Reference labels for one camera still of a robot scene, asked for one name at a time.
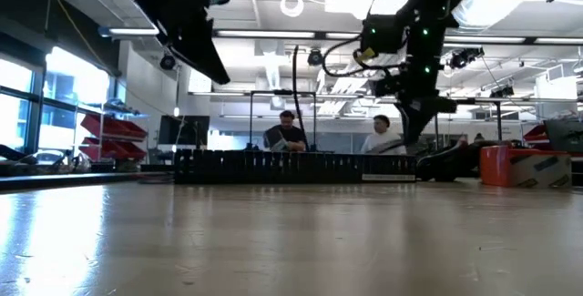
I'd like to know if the black monitor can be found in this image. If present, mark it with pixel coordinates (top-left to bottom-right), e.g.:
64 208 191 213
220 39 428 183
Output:
158 114 211 151

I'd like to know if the white ceiling ring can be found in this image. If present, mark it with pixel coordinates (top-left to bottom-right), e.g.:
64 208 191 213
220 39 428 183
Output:
279 0 305 18

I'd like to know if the pile of cables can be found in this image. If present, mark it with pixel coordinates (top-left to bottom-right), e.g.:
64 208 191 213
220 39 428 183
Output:
0 143 92 177

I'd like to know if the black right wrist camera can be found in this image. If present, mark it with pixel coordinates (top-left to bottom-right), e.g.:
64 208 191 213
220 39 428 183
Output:
359 13 407 58

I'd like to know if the black slotted cable duct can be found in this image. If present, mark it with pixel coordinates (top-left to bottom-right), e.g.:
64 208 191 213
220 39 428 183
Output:
173 148 418 185

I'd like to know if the hanging tube light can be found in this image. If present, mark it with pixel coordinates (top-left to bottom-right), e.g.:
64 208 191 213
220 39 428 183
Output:
97 26 161 39

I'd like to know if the red bin shelf by window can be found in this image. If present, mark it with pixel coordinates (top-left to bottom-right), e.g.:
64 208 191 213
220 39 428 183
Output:
79 99 150 163

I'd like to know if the red storage bin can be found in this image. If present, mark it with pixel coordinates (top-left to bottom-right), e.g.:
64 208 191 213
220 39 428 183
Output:
522 124 547 143

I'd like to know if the black crate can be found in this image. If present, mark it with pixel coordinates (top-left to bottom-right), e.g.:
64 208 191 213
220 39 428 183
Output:
544 118 583 154

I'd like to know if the ceiling strip light row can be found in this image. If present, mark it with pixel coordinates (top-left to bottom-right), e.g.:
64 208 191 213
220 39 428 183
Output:
444 35 583 46
213 29 361 41

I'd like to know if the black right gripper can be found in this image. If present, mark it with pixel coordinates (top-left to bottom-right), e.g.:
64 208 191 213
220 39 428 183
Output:
374 70 459 148

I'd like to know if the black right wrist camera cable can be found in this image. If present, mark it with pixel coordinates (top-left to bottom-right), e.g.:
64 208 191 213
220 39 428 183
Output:
321 0 432 78

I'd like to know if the black background station frame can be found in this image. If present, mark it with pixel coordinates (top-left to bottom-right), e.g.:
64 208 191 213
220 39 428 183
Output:
248 88 318 151

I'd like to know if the black aluminium frame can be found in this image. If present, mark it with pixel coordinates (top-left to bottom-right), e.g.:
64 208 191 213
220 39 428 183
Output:
0 170 175 193

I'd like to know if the grey and black work glove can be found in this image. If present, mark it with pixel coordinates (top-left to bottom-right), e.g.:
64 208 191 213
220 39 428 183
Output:
416 138 485 183

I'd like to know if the person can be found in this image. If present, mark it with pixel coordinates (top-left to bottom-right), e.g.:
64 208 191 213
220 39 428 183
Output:
262 109 307 153
361 114 408 156

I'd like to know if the black zip tie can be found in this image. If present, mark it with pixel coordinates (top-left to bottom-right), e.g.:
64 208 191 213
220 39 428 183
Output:
291 44 312 152

